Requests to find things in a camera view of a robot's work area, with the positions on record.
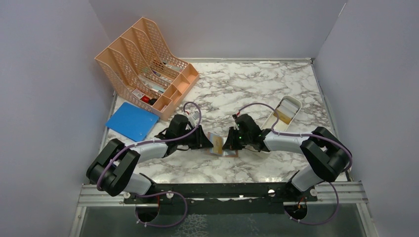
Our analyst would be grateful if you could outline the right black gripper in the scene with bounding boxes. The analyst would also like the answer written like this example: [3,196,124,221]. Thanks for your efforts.
[223,126,251,150]

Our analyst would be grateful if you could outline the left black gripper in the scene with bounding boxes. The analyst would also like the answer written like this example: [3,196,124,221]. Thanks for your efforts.
[177,124,214,150]

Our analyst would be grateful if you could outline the brown leather card holder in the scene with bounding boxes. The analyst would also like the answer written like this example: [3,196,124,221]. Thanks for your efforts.
[207,132,239,158]

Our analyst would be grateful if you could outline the credit card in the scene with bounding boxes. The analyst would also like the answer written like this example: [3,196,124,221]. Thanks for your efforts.
[209,133,224,156]

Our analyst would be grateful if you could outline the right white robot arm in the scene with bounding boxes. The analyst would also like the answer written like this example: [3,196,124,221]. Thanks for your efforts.
[223,114,352,201]

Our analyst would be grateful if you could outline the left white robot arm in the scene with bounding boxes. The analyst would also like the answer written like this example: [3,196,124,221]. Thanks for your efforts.
[86,114,213,203]

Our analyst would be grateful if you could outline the stack of cards in tray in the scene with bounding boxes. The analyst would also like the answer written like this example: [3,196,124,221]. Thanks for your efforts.
[273,96,302,125]

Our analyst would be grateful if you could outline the white plastic tray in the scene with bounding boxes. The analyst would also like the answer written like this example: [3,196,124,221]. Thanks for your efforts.
[261,112,292,132]

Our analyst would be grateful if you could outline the blue folder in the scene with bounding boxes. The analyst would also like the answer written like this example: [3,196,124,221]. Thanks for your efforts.
[106,102,159,142]

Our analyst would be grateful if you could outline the red item in organizer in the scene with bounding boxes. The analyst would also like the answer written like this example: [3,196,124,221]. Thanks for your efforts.
[140,95,157,106]

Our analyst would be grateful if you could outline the peach plastic file organizer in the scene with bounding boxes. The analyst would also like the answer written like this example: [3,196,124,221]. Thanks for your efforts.
[95,17,200,120]

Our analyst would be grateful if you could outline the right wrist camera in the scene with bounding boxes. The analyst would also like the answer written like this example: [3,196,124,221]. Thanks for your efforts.
[232,114,241,127]

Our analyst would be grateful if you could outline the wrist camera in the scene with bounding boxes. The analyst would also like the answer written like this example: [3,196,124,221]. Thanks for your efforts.
[232,114,241,127]
[188,111,201,127]

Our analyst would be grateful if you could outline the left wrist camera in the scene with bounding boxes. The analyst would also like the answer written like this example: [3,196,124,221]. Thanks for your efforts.
[188,111,201,127]

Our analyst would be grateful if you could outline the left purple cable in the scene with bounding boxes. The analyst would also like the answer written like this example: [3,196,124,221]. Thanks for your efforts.
[95,101,202,192]

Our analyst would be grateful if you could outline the purple cable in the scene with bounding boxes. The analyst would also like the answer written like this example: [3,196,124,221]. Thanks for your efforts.
[234,102,353,172]
[95,101,202,192]

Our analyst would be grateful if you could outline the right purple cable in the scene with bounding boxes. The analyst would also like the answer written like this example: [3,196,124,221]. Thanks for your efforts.
[234,102,353,172]

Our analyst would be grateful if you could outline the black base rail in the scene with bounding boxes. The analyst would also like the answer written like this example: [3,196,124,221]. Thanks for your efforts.
[124,182,317,215]

